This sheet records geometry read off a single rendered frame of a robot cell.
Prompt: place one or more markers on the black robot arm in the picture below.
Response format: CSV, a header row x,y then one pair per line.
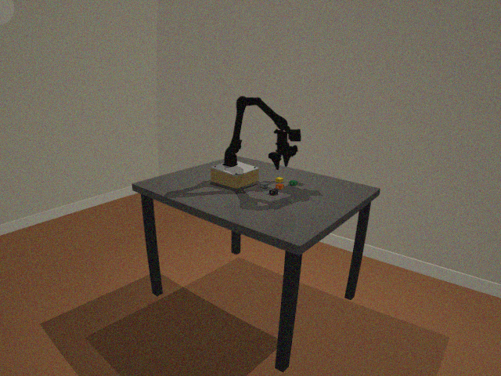
x,y
281,123

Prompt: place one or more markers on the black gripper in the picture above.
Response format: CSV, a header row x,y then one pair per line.
x,y
276,157

